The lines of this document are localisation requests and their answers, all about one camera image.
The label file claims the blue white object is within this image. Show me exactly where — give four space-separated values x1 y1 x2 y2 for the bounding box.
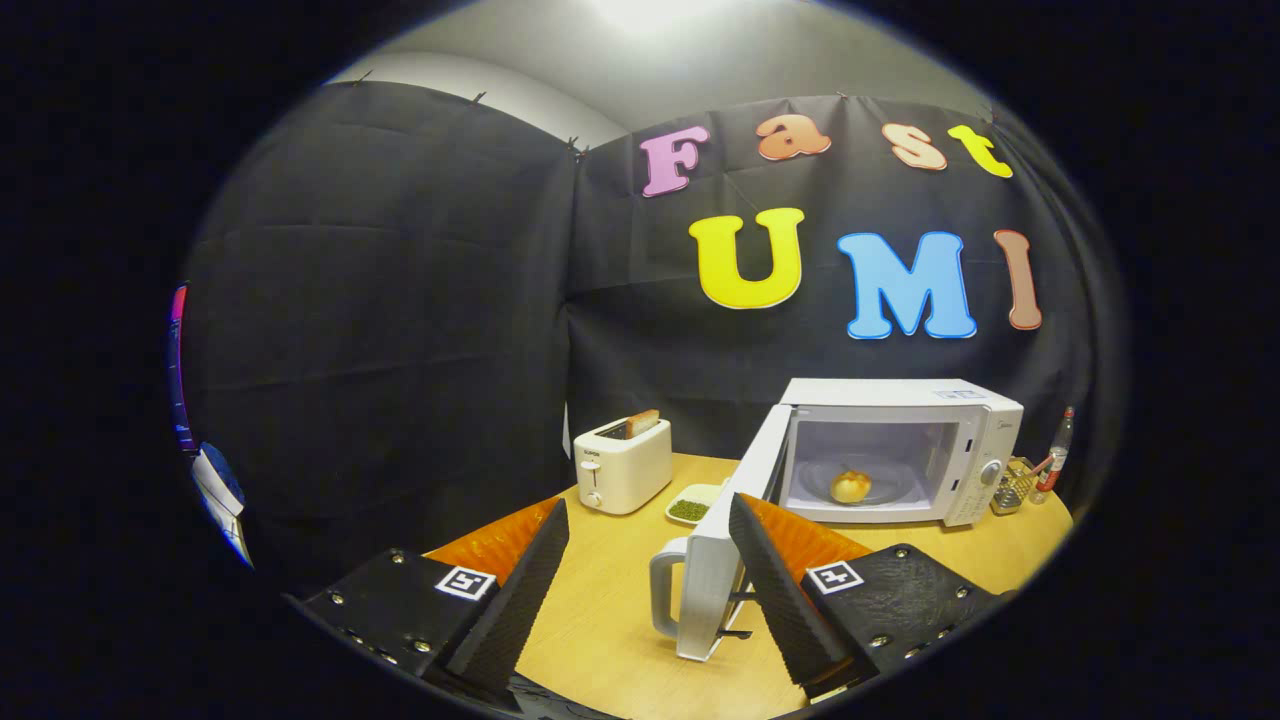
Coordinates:
190 443 254 569

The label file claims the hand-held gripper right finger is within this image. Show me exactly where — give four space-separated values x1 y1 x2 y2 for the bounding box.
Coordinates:
728 492 1006 701

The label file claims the white toaster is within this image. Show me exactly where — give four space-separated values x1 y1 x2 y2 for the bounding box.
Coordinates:
574 417 674 516

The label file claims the white microwave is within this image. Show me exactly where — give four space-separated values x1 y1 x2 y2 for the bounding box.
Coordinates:
650 377 1026 663

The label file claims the clear plastic water bottle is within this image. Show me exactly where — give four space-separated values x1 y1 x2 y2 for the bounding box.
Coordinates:
1035 406 1076 504

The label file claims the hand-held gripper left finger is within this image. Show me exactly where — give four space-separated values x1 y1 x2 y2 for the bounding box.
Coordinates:
300 497 571 701

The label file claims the white divided bean dish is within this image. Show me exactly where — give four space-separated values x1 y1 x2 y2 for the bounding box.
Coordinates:
665 483 729 527

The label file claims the metal wire basket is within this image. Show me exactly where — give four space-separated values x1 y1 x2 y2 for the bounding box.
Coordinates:
990 457 1041 516

